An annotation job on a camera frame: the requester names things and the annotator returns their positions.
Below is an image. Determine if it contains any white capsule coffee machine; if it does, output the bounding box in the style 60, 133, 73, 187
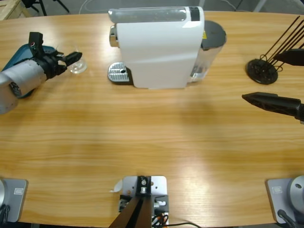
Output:
108, 6, 205, 90

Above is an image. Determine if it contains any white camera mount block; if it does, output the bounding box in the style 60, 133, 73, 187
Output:
115, 175, 171, 228

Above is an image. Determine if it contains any white peeling sticker tab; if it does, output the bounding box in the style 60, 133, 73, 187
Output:
109, 179, 124, 193

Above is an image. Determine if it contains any clear glass cup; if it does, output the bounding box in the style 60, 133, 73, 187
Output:
67, 46, 88, 75

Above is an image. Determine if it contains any white floor cable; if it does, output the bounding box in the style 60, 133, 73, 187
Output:
79, 0, 112, 13

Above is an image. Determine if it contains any clear water tank grey lid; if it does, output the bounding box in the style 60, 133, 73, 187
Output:
187, 20, 228, 84

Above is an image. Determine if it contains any orange black wire bundle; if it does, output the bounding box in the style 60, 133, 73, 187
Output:
152, 212, 170, 228

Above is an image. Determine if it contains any dark camera post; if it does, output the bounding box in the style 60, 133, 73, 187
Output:
108, 175, 153, 228

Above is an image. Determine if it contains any teal plastic tray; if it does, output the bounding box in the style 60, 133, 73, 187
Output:
1, 45, 57, 99

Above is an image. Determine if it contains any black mount block cable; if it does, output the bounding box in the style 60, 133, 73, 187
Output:
166, 221, 201, 228

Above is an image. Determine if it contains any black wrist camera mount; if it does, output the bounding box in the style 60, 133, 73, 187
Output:
28, 32, 45, 60

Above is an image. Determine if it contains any metal drip tray grate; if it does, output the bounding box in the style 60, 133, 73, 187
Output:
108, 62, 133, 84

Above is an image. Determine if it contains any arm grey base plate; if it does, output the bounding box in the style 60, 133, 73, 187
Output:
265, 175, 304, 224
0, 178, 29, 223

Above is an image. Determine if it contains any black base cable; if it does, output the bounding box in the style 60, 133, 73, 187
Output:
277, 209, 297, 228
0, 204, 10, 224

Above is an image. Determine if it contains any black capsule holder with rods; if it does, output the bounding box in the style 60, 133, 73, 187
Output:
246, 15, 304, 85

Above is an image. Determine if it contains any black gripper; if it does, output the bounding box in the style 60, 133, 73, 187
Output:
241, 48, 304, 125
35, 46, 83, 81

